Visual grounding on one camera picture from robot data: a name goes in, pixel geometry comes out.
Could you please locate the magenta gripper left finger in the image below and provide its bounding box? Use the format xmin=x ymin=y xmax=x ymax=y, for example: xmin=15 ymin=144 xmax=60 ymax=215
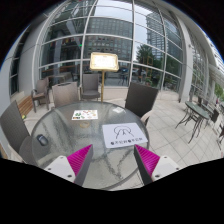
xmin=45 ymin=145 xmax=93 ymax=186

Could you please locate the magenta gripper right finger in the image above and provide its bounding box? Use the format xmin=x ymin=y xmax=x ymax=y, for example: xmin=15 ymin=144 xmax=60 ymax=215
xmin=134 ymin=145 xmax=180 ymax=185

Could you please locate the dark grey computer mouse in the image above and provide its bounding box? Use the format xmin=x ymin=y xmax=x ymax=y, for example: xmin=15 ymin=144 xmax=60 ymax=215
xmin=37 ymin=134 xmax=48 ymax=146

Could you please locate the round glass table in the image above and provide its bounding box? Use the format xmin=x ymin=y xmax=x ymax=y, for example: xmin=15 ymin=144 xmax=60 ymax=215
xmin=32 ymin=101 xmax=149 ymax=190

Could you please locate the white sheet with outline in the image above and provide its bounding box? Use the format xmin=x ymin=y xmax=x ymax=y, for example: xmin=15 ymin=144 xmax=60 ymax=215
xmin=102 ymin=123 xmax=148 ymax=148

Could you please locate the colourful menu card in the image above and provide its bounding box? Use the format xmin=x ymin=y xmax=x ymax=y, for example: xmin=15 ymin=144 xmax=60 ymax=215
xmin=72 ymin=110 xmax=98 ymax=120

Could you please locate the dark wicker chair back right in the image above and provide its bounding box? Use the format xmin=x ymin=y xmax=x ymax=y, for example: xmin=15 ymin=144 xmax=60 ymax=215
xmin=125 ymin=82 xmax=158 ymax=125

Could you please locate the green metal table right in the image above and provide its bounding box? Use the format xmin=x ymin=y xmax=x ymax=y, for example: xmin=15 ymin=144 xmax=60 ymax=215
xmin=177 ymin=101 xmax=209 ymax=142

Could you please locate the grey wicker chair back left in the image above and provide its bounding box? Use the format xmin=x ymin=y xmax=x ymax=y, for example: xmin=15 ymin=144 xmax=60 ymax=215
xmin=52 ymin=82 xmax=79 ymax=107

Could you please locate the grey wicker chair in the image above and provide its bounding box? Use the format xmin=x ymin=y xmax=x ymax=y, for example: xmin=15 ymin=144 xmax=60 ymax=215
xmin=52 ymin=82 xmax=79 ymax=107
xmin=0 ymin=101 xmax=37 ymax=166

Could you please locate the wooden bench left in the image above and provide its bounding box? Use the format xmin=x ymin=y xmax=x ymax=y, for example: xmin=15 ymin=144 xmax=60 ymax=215
xmin=18 ymin=96 xmax=33 ymax=119

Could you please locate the dark chair far right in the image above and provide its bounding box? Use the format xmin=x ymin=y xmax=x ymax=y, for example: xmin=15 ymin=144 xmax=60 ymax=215
xmin=207 ymin=109 xmax=219 ymax=124

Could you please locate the brown chair far left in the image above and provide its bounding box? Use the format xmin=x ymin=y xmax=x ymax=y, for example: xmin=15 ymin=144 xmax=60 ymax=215
xmin=31 ymin=78 xmax=50 ymax=109

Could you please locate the grey chair behind stand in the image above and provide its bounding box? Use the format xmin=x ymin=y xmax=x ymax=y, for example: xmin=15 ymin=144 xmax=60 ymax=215
xmin=81 ymin=74 xmax=100 ymax=100

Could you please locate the gold menu stand sign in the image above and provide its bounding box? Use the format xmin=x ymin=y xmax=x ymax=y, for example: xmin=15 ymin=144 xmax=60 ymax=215
xmin=89 ymin=51 xmax=120 ymax=103

